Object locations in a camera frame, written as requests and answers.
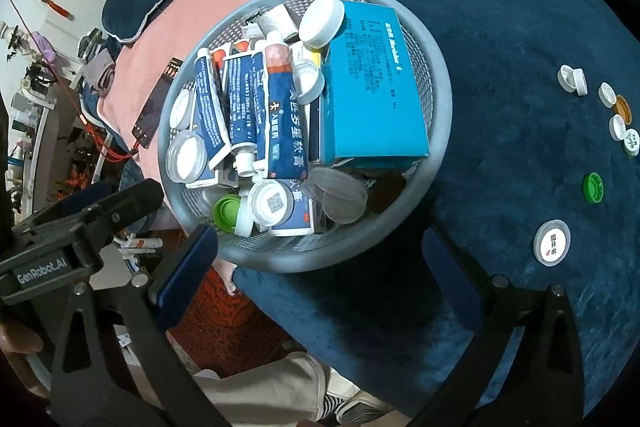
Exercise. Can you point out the clear plastic lid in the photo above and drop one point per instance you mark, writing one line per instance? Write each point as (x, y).
(320, 182)
(186, 157)
(345, 204)

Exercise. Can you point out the small white lid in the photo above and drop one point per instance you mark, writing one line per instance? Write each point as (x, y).
(181, 109)

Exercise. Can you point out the blue white ointment box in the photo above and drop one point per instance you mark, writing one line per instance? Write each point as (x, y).
(295, 212)

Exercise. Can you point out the medium white lid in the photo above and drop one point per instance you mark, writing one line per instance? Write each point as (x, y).
(307, 82)

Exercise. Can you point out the cluttered white shelf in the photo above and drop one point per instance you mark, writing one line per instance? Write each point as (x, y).
(35, 122)

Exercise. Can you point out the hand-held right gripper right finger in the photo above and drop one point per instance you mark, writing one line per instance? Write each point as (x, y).
(452, 279)

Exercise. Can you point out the light blue box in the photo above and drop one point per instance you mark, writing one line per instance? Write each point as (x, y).
(372, 82)

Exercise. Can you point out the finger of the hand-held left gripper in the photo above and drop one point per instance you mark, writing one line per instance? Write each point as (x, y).
(130, 204)
(82, 197)

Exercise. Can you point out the blue white ointment tube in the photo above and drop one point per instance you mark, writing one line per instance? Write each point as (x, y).
(210, 107)
(287, 122)
(245, 107)

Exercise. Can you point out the green white flip cap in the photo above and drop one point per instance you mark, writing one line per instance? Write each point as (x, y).
(231, 216)

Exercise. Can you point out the striped shoe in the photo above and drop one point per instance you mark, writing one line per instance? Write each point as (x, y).
(357, 412)

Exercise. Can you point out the white printed cap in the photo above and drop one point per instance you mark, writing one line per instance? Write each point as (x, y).
(270, 203)

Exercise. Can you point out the person's left hand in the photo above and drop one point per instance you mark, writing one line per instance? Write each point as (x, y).
(22, 339)

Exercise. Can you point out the white tube red cap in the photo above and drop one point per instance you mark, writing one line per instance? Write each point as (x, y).
(142, 244)

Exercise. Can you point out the black flat device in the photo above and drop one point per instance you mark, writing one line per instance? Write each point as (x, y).
(155, 107)

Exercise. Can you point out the orange cap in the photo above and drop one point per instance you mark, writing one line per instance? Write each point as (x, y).
(624, 106)

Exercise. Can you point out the green and white cap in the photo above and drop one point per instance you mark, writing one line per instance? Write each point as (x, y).
(632, 142)

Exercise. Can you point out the small white box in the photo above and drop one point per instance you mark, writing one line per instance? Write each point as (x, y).
(277, 22)

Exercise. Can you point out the grey mesh basket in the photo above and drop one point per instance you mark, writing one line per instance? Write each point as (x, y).
(440, 107)

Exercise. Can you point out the beige trouser leg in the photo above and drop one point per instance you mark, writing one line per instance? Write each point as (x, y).
(260, 392)

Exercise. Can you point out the brown jar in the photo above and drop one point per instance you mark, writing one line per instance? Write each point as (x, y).
(387, 192)

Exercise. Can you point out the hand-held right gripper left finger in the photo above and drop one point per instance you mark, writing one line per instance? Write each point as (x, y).
(187, 277)

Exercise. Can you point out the red patterned mat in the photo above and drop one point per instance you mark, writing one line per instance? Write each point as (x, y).
(235, 327)

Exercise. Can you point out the white labelled lid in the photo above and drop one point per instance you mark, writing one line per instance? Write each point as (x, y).
(551, 242)

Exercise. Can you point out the grey purple clothes heap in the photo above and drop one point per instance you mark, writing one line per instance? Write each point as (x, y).
(100, 67)

